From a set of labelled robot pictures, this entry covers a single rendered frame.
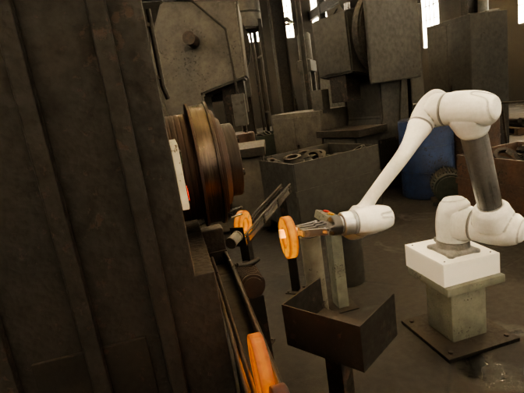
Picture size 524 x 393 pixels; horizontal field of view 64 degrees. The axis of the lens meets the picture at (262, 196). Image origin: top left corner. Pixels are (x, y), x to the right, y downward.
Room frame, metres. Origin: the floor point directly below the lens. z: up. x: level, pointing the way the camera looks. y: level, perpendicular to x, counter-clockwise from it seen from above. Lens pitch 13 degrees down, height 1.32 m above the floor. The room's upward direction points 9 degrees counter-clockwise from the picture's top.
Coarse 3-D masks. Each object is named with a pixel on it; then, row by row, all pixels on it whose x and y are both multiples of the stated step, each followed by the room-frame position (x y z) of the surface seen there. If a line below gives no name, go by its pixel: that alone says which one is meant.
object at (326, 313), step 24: (312, 288) 1.25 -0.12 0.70; (288, 312) 1.13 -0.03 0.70; (312, 312) 1.24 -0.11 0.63; (336, 312) 1.25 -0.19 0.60; (384, 312) 1.06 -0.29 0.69; (288, 336) 1.14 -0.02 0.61; (312, 336) 1.07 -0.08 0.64; (336, 336) 1.02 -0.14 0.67; (360, 336) 0.96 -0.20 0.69; (384, 336) 1.05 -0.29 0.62; (336, 360) 1.02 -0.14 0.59; (360, 360) 0.97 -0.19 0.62; (336, 384) 1.12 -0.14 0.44
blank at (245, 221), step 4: (240, 212) 2.08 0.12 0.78; (244, 212) 2.10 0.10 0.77; (248, 212) 2.14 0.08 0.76; (240, 216) 2.06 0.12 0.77; (244, 216) 2.09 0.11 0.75; (248, 216) 2.13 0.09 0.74; (236, 220) 2.05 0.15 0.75; (240, 220) 2.05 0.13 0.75; (244, 220) 2.13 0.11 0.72; (248, 220) 2.13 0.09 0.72; (236, 224) 2.04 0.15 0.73; (240, 224) 2.04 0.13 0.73; (244, 224) 2.14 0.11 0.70; (248, 224) 2.13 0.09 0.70; (244, 228) 2.12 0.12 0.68; (248, 228) 2.11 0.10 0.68; (244, 232) 2.07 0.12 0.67
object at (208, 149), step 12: (192, 108) 1.51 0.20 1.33; (204, 108) 1.50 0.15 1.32; (192, 120) 1.44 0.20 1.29; (204, 120) 1.44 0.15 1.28; (204, 132) 1.41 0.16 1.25; (204, 144) 1.39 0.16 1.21; (216, 144) 1.38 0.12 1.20; (204, 156) 1.37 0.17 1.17; (216, 156) 1.38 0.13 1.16; (204, 168) 1.36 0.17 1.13; (216, 168) 1.37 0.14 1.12; (204, 180) 1.36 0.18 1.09; (216, 180) 1.37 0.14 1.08; (216, 192) 1.38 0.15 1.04; (216, 204) 1.40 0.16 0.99; (216, 216) 1.45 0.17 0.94
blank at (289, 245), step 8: (288, 216) 1.44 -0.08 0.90; (280, 224) 1.47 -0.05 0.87; (288, 224) 1.39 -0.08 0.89; (288, 232) 1.37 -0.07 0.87; (296, 232) 1.37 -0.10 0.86; (280, 240) 1.49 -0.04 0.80; (288, 240) 1.38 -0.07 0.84; (296, 240) 1.37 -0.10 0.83; (288, 248) 1.39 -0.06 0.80; (296, 248) 1.37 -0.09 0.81; (288, 256) 1.40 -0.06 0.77; (296, 256) 1.39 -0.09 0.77
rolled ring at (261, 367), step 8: (248, 336) 0.90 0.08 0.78; (256, 336) 0.89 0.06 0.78; (248, 344) 0.93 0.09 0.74; (256, 344) 0.86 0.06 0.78; (264, 344) 0.86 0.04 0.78; (256, 352) 0.84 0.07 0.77; (264, 352) 0.84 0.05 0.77; (256, 360) 0.82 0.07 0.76; (264, 360) 0.82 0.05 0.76; (256, 368) 0.83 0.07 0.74; (264, 368) 0.81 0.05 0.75; (256, 376) 0.92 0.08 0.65; (264, 376) 0.80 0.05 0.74; (272, 376) 0.80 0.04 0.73; (256, 384) 0.91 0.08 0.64; (264, 384) 0.79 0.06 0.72; (272, 384) 0.79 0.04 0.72; (264, 392) 0.79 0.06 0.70
